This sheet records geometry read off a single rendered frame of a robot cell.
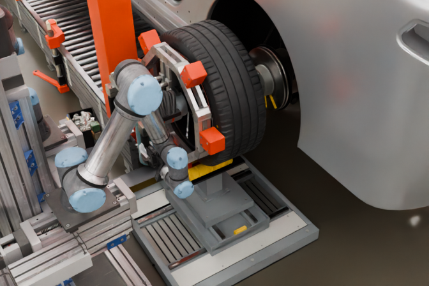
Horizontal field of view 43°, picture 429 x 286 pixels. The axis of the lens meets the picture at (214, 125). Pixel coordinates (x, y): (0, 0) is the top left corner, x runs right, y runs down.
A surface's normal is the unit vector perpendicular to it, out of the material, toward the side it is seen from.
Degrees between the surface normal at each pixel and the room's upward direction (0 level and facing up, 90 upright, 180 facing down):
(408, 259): 0
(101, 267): 0
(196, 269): 0
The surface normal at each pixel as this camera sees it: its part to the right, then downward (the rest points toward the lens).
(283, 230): -0.02, -0.79
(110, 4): 0.53, 0.51
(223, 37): 0.11, -0.64
